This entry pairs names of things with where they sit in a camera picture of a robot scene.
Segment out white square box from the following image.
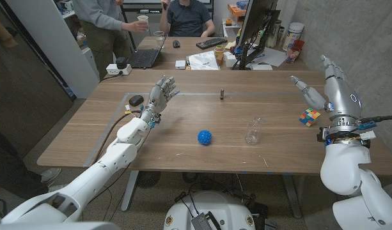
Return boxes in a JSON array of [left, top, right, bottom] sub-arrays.
[[223, 50, 238, 68]]

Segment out black laptop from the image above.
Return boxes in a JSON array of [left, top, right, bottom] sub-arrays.
[[127, 33, 168, 70]]

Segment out flat white box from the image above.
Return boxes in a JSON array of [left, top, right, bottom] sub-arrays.
[[250, 63, 274, 71]]

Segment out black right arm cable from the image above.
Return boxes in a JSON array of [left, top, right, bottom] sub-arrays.
[[358, 114, 392, 125]]

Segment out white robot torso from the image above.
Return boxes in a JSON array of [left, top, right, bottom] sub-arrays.
[[163, 190, 256, 230]]

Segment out standing person in grey sweater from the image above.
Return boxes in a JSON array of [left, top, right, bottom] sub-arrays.
[[72, 0, 149, 81]]

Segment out seated person in dark shirt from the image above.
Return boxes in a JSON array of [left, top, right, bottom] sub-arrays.
[[159, 0, 217, 38]]

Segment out black computer monitor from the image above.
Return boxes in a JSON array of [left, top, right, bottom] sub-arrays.
[[236, 0, 279, 49]]

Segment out orange box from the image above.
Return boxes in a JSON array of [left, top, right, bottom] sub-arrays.
[[227, 3, 247, 17]]

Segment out white paper sheets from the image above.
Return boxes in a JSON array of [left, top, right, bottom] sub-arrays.
[[246, 47, 286, 68]]

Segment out clear plastic bottle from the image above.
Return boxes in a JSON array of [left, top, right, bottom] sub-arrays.
[[245, 117, 266, 146]]

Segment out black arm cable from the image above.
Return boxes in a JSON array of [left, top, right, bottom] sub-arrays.
[[358, 114, 392, 125], [92, 110, 142, 165]]

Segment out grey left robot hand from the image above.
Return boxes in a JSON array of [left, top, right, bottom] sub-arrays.
[[139, 75, 181, 124]]

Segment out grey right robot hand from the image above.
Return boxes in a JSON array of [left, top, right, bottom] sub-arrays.
[[290, 54, 364, 129]]

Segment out white power strip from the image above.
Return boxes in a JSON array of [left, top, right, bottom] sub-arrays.
[[106, 63, 132, 76]]

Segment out grey table leg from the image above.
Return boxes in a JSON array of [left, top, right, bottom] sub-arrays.
[[120, 170, 140, 212], [281, 174, 302, 219]]

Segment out black power adapter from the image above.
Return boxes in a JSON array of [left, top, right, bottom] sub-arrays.
[[115, 56, 129, 70]]

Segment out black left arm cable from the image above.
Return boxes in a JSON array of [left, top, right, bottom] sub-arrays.
[[92, 110, 142, 165]]

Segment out black keyboard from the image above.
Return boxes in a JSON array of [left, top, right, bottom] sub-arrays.
[[196, 37, 228, 50]]

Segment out person in dark trousers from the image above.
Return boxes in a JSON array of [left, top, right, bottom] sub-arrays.
[[0, 124, 62, 201]]

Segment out blue spiky ball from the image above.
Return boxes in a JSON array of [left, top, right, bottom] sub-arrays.
[[197, 130, 213, 146]]

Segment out clear plastic cup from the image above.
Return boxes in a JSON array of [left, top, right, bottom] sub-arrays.
[[153, 30, 165, 49]]

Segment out white plastic bag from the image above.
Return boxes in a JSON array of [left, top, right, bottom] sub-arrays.
[[185, 50, 221, 71]]

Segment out colourful stacked cups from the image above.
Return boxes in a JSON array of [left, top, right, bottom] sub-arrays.
[[214, 45, 225, 66]]

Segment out white paper cup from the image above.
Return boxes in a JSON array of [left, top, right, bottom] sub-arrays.
[[137, 15, 150, 33]]

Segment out round black fan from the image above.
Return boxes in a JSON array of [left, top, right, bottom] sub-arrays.
[[136, 171, 162, 189]]

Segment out black oval mouse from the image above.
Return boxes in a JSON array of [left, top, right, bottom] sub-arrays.
[[129, 95, 145, 107]]

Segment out colourful puzzle cube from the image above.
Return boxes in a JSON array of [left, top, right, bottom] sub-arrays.
[[299, 107, 322, 128]]

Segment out white round canister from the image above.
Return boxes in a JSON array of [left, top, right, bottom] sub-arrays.
[[281, 22, 305, 52]]

